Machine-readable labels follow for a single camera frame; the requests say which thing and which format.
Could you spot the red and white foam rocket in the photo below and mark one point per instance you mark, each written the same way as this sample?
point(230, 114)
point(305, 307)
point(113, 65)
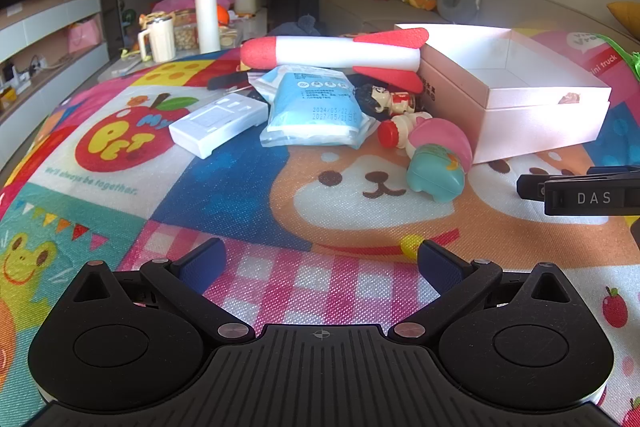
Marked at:
point(320, 52)

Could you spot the pink cloth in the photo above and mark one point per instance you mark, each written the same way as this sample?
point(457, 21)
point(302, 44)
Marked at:
point(172, 2)

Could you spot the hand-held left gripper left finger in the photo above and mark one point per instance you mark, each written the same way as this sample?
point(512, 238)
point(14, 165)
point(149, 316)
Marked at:
point(202, 267)

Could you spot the pink and teal toy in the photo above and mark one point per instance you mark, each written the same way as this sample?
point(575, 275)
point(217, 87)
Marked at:
point(435, 167)

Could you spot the grey neck pillow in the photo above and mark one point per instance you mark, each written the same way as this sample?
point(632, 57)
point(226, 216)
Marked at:
point(450, 4)

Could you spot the colourful printed mat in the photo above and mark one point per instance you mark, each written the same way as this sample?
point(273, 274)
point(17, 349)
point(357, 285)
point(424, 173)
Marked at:
point(240, 187)

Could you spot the pink bag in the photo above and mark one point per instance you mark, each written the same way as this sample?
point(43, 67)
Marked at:
point(85, 36)

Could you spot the tissue box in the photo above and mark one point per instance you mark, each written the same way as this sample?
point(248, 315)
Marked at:
point(247, 3)

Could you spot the clear snack jar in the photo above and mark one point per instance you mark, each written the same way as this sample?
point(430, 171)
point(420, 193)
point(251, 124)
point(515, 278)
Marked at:
point(185, 32)

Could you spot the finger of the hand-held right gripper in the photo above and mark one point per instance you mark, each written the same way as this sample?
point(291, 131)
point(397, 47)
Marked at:
point(615, 170)
point(565, 197)

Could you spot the yellow cushion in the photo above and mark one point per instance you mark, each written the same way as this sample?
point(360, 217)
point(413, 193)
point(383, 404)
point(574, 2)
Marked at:
point(627, 19)

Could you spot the orange ball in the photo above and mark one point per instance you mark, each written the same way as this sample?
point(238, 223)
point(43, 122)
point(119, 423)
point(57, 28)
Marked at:
point(222, 14)

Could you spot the white thermos bottle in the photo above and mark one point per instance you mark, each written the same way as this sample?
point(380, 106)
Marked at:
point(206, 22)

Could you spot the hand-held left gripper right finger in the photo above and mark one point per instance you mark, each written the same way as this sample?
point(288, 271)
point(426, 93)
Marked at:
point(440, 267)

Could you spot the black haired doll figure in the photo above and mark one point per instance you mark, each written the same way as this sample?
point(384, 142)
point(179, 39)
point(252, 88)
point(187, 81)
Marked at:
point(374, 99)

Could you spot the pink cardboard box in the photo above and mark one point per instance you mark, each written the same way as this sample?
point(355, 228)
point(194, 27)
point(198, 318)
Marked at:
point(525, 127)

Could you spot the small red capped bottle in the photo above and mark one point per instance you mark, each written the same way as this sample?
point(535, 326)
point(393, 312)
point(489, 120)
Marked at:
point(395, 132)

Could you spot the black tube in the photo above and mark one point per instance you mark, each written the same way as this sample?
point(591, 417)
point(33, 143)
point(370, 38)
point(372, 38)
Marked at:
point(227, 82)

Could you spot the blue wipes packet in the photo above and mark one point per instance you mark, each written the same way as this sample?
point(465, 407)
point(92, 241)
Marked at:
point(312, 104)

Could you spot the cream mug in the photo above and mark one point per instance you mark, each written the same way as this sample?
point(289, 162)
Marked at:
point(160, 39)

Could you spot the orange plush toy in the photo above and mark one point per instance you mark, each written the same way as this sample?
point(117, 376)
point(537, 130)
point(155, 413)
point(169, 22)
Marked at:
point(417, 1)

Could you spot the beige sofa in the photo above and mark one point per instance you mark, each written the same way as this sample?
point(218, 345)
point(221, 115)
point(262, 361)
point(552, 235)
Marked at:
point(525, 7)

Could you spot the white shelf unit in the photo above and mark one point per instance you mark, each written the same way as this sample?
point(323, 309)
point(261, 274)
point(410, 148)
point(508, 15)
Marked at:
point(45, 22)

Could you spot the white remote control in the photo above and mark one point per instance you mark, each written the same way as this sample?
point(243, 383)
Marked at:
point(220, 124)

